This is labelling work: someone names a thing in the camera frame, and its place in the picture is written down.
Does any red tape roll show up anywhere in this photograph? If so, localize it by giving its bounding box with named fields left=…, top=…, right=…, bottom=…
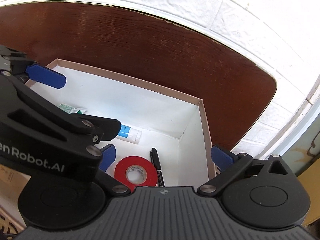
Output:
left=114, top=156, right=157, bottom=191

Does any white blue cream tube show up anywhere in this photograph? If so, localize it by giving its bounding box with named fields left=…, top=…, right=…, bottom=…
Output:
left=116, top=125, right=142, bottom=144

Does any thin black marker pen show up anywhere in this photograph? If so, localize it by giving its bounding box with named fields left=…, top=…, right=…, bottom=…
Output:
left=150, top=147, right=165, bottom=187

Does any green white packet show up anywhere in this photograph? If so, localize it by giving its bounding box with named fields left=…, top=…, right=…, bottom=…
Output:
left=59, top=103, right=87, bottom=114

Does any tan cardboard storage box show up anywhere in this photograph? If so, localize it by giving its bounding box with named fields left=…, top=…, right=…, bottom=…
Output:
left=26, top=59, right=216, bottom=187

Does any dark red wooden headboard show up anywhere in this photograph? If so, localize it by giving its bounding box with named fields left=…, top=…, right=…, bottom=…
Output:
left=1, top=2, right=277, bottom=150

